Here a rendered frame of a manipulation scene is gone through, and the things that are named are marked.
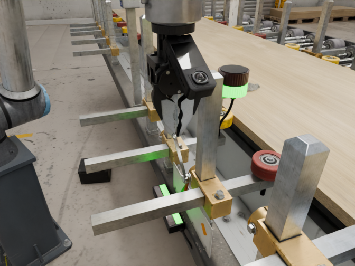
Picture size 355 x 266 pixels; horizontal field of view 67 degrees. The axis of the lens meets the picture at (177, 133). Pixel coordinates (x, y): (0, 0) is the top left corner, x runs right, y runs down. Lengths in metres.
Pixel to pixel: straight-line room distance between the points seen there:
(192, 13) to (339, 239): 0.39
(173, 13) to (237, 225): 0.65
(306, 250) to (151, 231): 1.30
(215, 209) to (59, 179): 1.65
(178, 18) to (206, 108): 0.19
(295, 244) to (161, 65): 0.33
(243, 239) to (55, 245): 1.09
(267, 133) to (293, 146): 0.45
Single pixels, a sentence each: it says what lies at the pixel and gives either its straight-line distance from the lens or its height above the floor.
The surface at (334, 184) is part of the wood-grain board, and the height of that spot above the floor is 0.90.
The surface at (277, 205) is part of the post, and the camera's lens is 0.39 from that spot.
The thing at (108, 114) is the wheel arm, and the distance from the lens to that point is 1.00.
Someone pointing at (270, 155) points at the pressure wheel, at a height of 0.90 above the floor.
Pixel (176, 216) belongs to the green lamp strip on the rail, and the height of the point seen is 0.70.
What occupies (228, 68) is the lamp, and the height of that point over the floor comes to 1.12.
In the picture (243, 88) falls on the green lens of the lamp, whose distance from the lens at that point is 0.54.
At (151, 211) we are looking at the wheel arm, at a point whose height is 0.86.
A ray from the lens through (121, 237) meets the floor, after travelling 1.65.
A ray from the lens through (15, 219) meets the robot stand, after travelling 1.46.
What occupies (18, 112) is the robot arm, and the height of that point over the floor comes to 0.79.
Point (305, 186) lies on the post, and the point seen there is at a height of 1.07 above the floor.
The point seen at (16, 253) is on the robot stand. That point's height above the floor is 0.14.
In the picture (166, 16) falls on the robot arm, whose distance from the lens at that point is 0.43.
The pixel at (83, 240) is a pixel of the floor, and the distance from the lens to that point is 1.69.
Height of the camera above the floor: 1.29
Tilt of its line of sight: 31 degrees down
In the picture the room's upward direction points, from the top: straight up
